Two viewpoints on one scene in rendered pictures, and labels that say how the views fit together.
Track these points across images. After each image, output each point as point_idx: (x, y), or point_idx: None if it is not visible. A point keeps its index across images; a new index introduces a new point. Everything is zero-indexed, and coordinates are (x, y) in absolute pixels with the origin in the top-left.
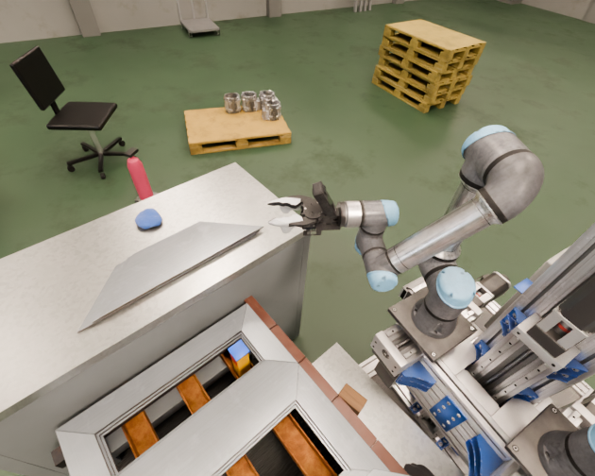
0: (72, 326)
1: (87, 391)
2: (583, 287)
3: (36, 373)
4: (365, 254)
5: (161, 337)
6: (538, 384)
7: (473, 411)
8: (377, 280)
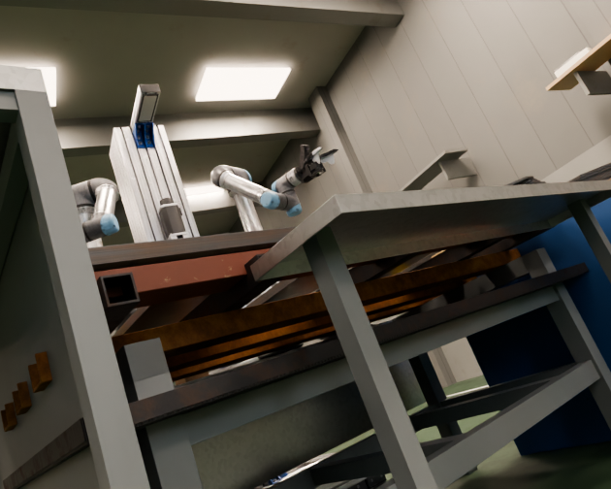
0: None
1: (28, 260)
2: (164, 218)
3: None
4: (84, 224)
5: (5, 296)
6: None
7: None
8: (111, 214)
